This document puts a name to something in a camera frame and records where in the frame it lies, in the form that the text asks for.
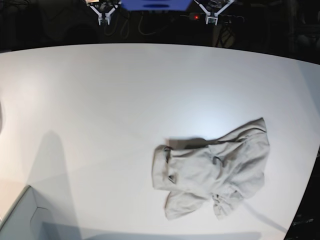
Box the light grey t-shirt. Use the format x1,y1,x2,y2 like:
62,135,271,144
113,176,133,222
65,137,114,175
151,118,270,220

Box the white cardboard box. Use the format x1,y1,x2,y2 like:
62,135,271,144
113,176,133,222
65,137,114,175
0,185,82,240

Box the blue box at top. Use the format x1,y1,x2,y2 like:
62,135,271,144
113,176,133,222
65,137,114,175
121,0,192,11

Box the black power strip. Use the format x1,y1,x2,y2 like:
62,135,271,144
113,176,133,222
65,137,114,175
180,12,245,25

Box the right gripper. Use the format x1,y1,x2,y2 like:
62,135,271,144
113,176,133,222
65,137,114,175
86,0,118,25

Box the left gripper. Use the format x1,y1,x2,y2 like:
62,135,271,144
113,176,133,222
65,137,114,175
193,0,235,17

